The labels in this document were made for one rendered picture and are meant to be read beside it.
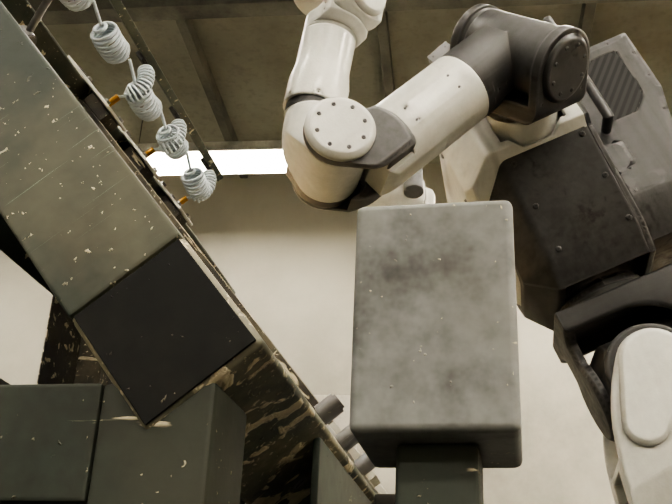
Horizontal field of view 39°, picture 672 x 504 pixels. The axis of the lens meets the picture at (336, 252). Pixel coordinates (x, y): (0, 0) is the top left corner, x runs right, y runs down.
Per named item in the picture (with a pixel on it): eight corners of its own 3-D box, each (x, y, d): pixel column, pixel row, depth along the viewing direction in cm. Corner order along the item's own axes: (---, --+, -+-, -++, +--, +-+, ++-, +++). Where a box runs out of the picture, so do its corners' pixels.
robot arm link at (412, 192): (409, 189, 180) (412, 233, 172) (357, 172, 177) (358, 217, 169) (437, 148, 172) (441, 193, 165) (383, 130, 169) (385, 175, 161)
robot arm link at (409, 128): (344, 246, 110) (471, 143, 119) (364, 194, 99) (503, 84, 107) (277, 178, 113) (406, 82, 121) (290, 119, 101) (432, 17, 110)
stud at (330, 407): (322, 422, 105) (344, 405, 105) (309, 405, 106) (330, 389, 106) (327, 428, 107) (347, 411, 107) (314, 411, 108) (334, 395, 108)
